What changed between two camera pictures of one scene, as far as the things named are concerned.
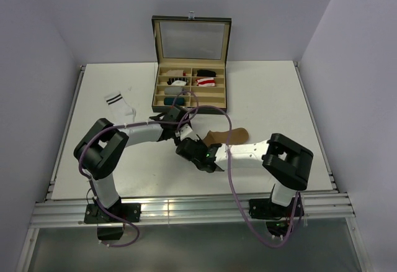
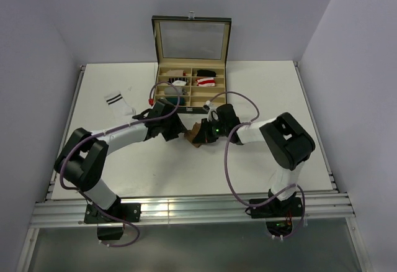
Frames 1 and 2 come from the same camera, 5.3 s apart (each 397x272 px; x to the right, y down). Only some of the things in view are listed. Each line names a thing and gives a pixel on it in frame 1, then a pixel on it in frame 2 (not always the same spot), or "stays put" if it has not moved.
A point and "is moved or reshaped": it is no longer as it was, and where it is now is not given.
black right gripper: [198, 141] → [204, 136]
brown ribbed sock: [237, 136] is moved or reshaped
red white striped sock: [208, 82] stays put
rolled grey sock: [173, 90] stays put
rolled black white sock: [177, 81] stays put
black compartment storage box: [190, 69] stays put
